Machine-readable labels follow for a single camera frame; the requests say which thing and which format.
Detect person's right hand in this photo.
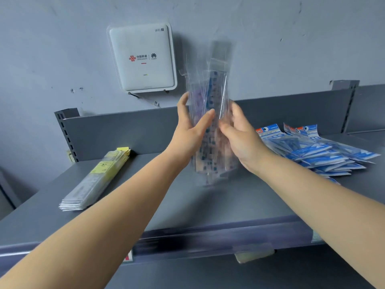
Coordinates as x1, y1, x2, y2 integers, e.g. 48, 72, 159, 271
218, 100, 271, 175

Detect person's left hand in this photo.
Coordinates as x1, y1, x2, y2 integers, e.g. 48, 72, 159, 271
164, 92, 216, 169

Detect clear purple ruler packets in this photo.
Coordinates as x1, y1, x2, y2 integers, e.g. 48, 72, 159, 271
185, 42, 240, 187

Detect pile of blue set-square packets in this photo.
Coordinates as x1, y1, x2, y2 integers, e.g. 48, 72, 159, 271
255, 123, 381, 185

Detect yellow-label ruler packets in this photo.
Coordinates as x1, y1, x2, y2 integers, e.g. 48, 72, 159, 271
59, 147, 132, 212

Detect person's left forearm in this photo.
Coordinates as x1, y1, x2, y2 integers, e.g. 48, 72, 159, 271
0, 153, 184, 289

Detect person's right forearm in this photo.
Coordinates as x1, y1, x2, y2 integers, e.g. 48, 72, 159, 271
254, 153, 385, 289

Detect grey shelf back panel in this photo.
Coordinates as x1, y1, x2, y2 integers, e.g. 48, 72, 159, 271
63, 84, 385, 162

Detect grey leaning board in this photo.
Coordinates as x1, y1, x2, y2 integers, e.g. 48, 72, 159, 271
0, 168, 22, 220

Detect thin router cable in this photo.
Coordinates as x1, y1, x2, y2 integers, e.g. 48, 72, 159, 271
128, 92, 161, 108

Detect grey slotted shelf post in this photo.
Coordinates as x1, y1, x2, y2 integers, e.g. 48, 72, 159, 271
54, 108, 80, 163
329, 80, 360, 134

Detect white wall router box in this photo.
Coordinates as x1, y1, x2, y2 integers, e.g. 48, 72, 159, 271
107, 22, 178, 94

